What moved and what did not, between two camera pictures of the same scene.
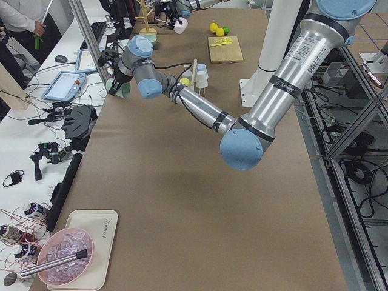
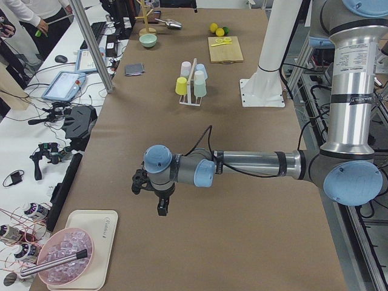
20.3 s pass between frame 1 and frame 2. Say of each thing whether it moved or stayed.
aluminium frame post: stayed
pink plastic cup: moved
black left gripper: moved
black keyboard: stayed
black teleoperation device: stayed
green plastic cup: moved
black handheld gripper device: stayed
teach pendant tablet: stayed
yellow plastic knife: stayed
